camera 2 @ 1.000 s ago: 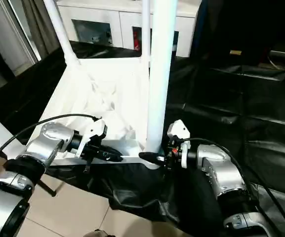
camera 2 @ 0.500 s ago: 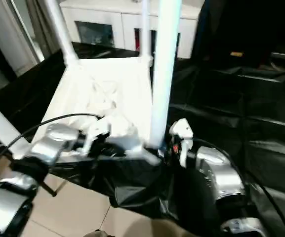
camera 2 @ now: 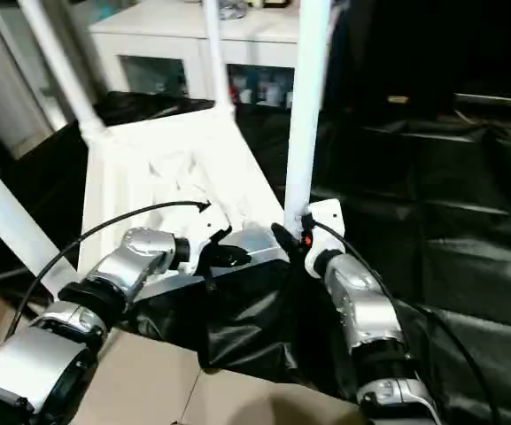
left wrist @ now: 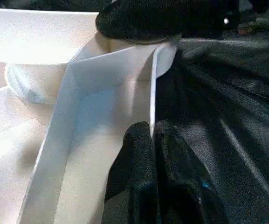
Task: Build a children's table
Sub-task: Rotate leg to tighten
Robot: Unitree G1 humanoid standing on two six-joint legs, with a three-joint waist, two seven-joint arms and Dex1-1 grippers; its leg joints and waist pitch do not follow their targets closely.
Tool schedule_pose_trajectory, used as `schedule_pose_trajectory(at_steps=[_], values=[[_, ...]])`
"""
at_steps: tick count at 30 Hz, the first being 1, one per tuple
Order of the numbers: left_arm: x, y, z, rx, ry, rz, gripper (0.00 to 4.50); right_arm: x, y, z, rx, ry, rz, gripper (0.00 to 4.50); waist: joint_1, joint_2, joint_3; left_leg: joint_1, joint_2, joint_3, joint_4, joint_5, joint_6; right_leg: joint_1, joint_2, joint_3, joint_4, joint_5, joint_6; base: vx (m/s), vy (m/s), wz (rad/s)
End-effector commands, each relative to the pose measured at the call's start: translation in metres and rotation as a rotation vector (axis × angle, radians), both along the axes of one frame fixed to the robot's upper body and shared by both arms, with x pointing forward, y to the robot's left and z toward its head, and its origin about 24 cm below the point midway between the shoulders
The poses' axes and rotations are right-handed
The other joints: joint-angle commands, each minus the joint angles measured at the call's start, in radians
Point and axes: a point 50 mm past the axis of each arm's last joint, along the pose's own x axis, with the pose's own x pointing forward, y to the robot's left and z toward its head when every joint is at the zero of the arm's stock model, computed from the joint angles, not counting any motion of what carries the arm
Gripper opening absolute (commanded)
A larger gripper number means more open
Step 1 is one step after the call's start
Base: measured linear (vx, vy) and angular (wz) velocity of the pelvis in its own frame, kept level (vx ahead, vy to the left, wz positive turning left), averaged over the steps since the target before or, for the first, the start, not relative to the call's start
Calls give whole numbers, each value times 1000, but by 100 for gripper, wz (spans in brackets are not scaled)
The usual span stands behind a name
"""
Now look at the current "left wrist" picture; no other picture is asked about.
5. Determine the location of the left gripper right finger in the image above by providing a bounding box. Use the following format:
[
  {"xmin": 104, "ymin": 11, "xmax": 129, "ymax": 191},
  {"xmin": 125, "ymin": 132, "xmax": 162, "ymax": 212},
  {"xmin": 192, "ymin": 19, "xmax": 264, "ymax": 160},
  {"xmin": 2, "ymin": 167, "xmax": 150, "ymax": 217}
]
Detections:
[{"xmin": 154, "ymin": 119, "xmax": 226, "ymax": 224}]

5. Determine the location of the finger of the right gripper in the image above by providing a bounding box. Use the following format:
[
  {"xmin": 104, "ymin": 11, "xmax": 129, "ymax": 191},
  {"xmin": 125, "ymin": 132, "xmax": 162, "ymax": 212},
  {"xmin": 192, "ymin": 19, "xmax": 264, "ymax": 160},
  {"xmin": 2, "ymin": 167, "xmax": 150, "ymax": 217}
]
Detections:
[{"xmin": 95, "ymin": 0, "xmax": 241, "ymax": 44}]

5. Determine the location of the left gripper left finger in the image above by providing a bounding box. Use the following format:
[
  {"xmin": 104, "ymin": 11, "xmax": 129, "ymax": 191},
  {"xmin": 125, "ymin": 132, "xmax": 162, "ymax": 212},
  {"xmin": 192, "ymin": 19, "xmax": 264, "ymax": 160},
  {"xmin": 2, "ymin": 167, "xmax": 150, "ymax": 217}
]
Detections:
[{"xmin": 101, "ymin": 120, "xmax": 160, "ymax": 224}]

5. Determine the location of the white plastic table top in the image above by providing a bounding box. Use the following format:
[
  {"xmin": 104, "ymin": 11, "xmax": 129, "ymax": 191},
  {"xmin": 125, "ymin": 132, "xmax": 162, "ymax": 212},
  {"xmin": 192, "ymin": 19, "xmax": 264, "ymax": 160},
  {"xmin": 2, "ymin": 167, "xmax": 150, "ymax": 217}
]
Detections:
[{"xmin": 0, "ymin": 7, "xmax": 179, "ymax": 224}]

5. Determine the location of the black shiny mat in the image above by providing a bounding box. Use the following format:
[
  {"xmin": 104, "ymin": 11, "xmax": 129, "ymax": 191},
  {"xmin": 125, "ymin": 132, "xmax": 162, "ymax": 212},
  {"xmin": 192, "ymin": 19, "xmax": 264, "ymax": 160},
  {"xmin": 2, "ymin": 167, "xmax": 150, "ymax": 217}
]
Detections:
[{"xmin": 0, "ymin": 0, "xmax": 269, "ymax": 224}]

